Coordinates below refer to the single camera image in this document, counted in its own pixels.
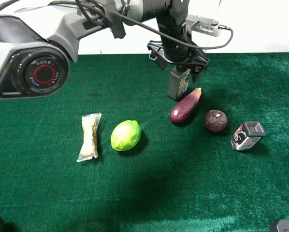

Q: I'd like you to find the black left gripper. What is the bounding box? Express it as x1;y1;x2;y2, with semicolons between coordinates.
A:
147;23;210;83

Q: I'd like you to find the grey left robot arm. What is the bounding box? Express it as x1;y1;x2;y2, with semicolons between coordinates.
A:
0;0;210;100

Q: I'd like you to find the purple eggplant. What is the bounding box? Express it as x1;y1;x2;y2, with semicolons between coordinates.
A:
169;87;202;123

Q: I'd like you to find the dark purple round fruit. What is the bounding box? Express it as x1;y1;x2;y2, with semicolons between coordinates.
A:
204;109;228;133

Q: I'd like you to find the green lime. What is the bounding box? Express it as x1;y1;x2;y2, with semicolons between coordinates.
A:
110;120;142;151

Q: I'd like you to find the black square-capped bottle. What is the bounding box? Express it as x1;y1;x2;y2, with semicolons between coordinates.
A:
231;121;266;152

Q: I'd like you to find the green felt table mat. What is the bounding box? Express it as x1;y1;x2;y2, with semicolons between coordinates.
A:
0;53;289;232

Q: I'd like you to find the clear snack packet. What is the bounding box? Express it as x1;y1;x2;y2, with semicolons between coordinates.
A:
77;113;102;162

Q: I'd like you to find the black camera cable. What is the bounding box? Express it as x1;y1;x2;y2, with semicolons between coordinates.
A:
75;0;234;50

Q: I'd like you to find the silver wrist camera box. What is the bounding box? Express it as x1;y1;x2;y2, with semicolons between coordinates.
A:
186;14;221;37

